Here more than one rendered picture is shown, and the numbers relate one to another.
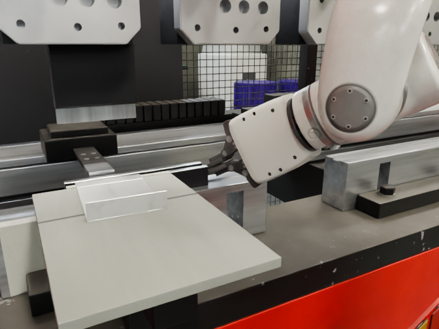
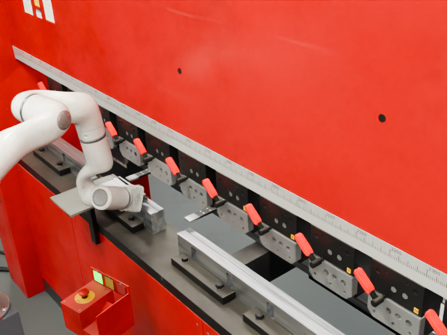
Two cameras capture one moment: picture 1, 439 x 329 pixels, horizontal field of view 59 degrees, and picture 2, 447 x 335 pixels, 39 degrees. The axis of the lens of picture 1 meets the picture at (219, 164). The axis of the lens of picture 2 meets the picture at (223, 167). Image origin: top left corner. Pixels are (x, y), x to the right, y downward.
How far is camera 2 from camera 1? 2.47 m
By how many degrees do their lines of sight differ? 74
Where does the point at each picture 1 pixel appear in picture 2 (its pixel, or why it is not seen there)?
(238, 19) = (130, 154)
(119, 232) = not seen: hidden behind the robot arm
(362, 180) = (184, 247)
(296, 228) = (157, 242)
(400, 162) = (201, 254)
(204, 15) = (123, 149)
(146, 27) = not seen: hidden behind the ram
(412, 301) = (165, 308)
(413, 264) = (161, 288)
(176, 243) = (77, 201)
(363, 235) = (152, 259)
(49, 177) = not seen: hidden behind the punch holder
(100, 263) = (68, 195)
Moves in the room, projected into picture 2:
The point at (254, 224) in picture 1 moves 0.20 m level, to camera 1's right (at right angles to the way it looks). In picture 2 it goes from (149, 228) to (153, 258)
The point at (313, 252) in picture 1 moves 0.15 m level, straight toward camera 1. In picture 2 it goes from (136, 246) to (98, 246)
